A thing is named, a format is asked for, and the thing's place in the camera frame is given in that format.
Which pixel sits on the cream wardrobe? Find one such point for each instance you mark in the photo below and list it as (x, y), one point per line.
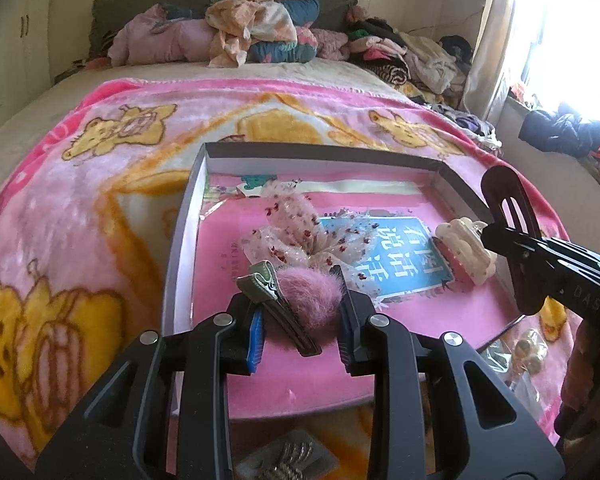
(10, 45)

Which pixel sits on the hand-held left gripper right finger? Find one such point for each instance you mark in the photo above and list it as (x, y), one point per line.
(347, 330)

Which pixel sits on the sheer dotted bow hair accessory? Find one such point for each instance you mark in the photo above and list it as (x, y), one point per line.
(290, 230)

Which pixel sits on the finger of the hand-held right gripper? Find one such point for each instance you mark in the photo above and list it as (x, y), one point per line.
(522, 245)

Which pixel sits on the pink fuzzy pompom hair clip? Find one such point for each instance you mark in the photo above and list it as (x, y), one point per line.
(305, 300)

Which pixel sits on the person's right hand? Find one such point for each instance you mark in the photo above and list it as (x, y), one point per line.
(587, 380)

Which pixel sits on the orange red cloth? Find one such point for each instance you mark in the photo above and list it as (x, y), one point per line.
(520, 94)

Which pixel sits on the beige curtain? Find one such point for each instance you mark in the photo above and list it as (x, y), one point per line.
(490, 35)

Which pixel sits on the window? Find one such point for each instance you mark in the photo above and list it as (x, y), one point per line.
(560, 25)

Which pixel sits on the pink fluffy garment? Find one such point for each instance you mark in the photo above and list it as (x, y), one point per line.
(330, 42)

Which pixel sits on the cream orange patterned cloth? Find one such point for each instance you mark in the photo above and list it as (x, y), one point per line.
(250, 20)

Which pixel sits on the pile of mixed clothes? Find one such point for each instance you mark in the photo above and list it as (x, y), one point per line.
(420, 60)

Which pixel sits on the pink bear printed blanket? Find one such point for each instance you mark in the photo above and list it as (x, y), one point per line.
(105, 240)

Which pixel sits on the bed with beige sheet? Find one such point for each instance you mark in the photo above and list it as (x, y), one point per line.
(30, 125)

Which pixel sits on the clear packet of hair pins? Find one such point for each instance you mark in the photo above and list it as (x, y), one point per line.
(285, 455)

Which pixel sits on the cream hair claw clip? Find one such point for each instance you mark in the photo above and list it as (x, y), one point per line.
(467, 250)

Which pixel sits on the small clear earring packet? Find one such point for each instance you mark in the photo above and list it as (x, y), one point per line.
(525, 355)

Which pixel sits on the dark jacket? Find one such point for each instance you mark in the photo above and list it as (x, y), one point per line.
(560, 132)

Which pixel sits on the dark blue floral quilt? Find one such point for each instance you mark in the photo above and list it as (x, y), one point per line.
(280, 52)

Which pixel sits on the pink pyjama garment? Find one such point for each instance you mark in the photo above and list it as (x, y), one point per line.
(165, 35)

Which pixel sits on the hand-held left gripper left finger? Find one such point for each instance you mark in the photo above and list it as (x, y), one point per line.
(255, 345)

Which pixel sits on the pink picture book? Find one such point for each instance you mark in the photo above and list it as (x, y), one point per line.
(430, 340)

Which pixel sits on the shallow cardboard box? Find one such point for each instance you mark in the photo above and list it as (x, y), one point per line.
(190, 240)

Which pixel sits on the pile of clothes on bed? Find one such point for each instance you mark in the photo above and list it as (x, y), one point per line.
(130, 5)

